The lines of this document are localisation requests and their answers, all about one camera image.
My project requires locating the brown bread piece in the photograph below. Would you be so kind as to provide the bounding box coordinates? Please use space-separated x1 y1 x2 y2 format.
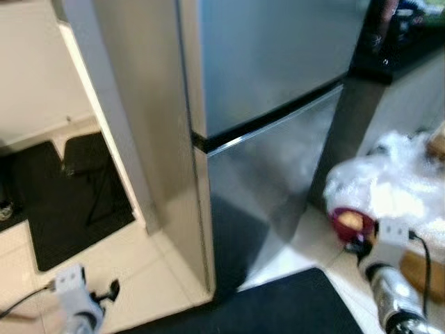
341 213 365 232

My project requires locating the purple bowl with handle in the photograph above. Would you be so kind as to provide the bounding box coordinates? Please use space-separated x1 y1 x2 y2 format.
331 207 377 244

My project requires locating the stainless steel fridge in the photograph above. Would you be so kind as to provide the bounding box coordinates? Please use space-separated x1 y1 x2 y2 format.
89 0 216 308

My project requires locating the brown cardboard box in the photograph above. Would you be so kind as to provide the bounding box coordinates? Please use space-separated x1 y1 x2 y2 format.
396 245 445 305

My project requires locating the white plastic bag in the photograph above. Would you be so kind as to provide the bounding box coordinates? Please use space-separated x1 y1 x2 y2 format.
322 129 445 246

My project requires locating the black gantry stand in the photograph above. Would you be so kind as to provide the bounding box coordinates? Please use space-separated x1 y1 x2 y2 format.
0 198 16 223

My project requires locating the black folding stool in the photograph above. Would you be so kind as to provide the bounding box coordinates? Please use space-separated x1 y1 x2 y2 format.
61 132 133 227

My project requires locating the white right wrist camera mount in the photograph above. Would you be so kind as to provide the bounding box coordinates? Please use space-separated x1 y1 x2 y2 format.
375 218 413 264

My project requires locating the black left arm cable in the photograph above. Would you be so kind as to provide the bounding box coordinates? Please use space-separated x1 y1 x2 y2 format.
0 283 58 322

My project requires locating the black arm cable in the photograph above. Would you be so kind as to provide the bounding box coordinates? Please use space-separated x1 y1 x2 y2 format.
0 283 58 322
409 232 433 317

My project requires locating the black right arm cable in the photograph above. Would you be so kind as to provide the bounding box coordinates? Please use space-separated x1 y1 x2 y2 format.
409 232 433 317

